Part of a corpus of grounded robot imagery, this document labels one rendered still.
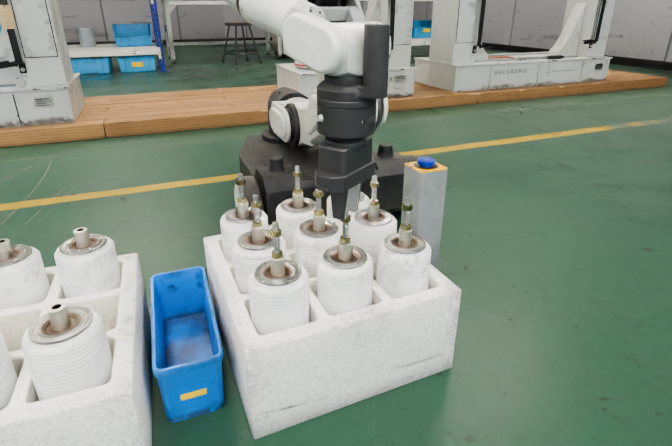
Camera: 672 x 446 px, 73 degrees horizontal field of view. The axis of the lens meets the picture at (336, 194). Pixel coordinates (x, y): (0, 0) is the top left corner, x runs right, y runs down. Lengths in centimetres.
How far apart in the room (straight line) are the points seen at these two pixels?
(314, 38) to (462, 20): 283
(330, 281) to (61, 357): 38
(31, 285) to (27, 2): 202
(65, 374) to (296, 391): 33
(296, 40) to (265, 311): 40
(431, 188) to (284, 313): 46
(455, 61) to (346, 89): 283
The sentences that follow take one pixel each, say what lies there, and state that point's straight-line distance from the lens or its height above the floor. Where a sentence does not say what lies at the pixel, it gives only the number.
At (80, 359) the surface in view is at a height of 22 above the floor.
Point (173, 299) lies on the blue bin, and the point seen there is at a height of 5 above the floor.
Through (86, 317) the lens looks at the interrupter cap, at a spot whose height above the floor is 25.
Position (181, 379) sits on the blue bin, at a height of 9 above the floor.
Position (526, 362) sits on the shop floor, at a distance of 102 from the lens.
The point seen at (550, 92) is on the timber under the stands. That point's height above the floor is 4.
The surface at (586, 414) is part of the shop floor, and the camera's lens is 96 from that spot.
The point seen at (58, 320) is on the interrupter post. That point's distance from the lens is 71.
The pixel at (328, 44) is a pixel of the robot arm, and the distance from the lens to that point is 61.
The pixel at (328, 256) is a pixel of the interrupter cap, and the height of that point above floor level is 25.
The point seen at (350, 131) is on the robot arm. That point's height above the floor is 48.
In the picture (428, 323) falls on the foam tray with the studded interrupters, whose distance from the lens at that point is 85.
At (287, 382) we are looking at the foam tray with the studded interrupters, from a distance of 77.
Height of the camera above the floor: 64
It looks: 23 degrees down
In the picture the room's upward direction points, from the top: straight up
